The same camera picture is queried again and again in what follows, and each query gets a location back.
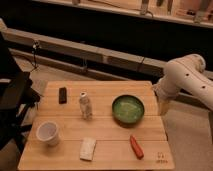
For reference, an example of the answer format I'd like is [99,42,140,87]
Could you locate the wooden folding table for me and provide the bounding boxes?
[18,81,174,171]

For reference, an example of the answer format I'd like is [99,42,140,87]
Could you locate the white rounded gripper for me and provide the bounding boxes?
[152,84,170,116]

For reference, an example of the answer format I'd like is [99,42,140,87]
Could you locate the dark brown rectangular block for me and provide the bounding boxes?
[59,87,67,104]

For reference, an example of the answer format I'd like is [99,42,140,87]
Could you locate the black hanging cable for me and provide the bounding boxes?
[31,39,42,73]

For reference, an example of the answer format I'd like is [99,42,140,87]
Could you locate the red orange carrot toy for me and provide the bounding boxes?
[130,136,144,159]

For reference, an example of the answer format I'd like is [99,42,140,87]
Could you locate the green bowl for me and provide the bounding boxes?
[112,95,145,124]

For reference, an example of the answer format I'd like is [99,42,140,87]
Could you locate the white plastic cup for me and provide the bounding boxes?
[36,121,60,146]

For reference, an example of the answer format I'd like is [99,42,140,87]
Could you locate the white sponge block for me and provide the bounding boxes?
[80,138,96,161]

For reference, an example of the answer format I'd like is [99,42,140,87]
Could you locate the black chair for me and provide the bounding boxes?
[0,33,40,152]

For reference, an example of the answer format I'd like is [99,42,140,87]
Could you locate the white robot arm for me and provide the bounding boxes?
[153,54,213,115]

